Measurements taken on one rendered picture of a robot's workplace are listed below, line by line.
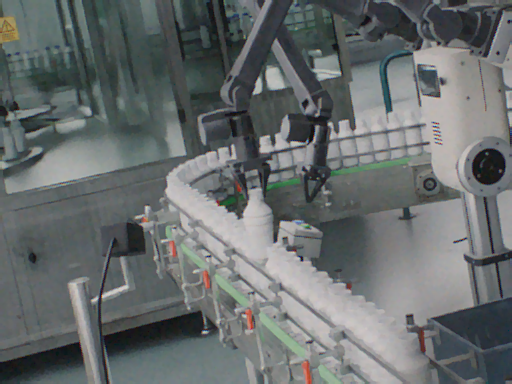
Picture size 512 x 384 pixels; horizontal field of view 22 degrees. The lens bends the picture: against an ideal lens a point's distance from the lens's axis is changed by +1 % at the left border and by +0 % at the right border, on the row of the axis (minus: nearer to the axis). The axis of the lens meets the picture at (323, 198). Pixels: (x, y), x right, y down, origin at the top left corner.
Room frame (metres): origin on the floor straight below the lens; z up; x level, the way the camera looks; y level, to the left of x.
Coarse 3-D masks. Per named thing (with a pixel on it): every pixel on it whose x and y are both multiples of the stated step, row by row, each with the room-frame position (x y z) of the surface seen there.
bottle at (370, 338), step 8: (368, 312) 2.37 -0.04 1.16; (376, 312) 2.37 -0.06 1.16; (384, 312) 2.35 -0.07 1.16; (368, 320) 2.35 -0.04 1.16; (368, 328) 2.35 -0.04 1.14; (368, 336) 2.34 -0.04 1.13; (376, 336) 2.33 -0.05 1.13; (368, 344) 2.34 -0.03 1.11; (368, 360) 2.35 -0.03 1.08; (376, 368) 2.33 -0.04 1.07; (376, 376) 2.33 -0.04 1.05
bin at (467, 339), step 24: (456, 312) 2.98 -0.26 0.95; (480, 312) 2.99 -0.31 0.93; (504, 312) 3.01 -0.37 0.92; (432, 336) 2.90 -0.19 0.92; (456, 336) 2.79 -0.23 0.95; (480, 336) 2.99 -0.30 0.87; (504, 336) 3.01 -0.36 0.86; (456, 360) 2.69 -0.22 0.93; (480, 360) 2.68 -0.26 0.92; (504, 360) 2.68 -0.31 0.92
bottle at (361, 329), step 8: (360, 304) 2.43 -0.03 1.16; (368, 304) 2.43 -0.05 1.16; (360, 312) 2.40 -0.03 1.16; (360, 320) 2.40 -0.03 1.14; (360, 328) 2.40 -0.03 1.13; (360, 336) 2.39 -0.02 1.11; (360, 352) 2.40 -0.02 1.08; (360, 360) 2.40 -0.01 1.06; (360, 368) 2.41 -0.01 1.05; (368, 368) 2.39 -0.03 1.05; (368, 376) 2.39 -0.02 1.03
